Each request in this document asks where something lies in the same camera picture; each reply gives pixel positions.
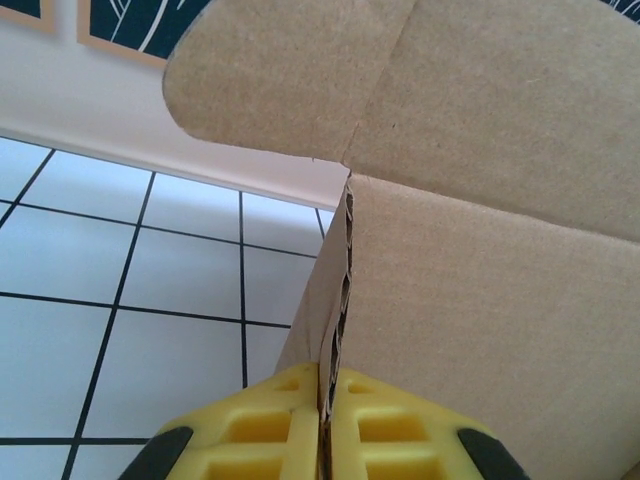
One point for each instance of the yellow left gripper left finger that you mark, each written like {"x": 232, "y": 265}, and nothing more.
{"x": 260, "y": 430}

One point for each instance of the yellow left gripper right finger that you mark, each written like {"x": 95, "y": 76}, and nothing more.
{"x": 395, "y": 435}

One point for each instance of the brown cardboard box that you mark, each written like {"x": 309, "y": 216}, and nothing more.
{"x": 475, "y": 250}

